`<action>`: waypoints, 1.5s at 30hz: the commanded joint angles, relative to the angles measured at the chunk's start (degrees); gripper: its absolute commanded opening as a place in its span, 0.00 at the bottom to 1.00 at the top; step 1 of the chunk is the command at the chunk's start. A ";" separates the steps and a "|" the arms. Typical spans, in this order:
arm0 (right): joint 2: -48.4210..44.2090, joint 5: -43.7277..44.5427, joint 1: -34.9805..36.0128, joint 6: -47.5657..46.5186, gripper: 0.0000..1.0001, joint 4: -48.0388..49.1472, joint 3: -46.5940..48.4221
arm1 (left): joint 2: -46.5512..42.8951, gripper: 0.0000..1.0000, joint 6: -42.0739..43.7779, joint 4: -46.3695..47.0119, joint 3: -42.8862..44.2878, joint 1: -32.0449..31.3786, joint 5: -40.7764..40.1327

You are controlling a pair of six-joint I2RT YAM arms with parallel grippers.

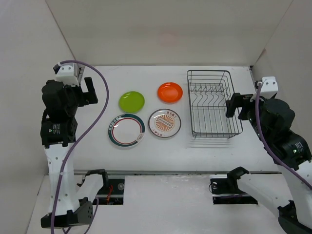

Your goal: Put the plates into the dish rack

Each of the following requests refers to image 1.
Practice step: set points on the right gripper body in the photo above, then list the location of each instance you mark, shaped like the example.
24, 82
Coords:
248, 109

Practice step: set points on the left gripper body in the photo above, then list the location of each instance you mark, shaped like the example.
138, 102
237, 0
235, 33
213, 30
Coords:
78, 98

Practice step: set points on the orange plate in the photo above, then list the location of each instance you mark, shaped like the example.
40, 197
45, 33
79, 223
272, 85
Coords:
170, 92

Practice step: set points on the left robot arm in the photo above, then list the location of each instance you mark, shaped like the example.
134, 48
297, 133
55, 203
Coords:
70, 205

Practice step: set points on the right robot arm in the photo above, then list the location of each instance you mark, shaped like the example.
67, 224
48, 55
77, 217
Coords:
271, 120

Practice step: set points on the white plate green rim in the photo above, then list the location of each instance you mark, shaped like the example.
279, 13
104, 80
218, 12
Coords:
126, 130

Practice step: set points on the white plate sunburst pattern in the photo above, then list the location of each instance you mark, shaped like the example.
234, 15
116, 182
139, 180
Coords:
164, 123

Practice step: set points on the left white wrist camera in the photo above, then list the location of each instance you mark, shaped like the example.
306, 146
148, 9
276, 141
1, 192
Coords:
69, 73

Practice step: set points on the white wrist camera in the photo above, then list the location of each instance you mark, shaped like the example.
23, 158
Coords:
269, 87
69, 73

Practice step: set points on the grey wire dish rack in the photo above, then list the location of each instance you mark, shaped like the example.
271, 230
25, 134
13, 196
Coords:
208, 91

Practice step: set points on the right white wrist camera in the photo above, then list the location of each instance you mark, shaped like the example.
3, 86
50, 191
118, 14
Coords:
269, 87

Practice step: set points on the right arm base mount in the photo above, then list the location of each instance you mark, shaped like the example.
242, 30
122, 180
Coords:
225, 194

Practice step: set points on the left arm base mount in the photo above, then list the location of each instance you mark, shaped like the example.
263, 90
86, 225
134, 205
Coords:
100, 190

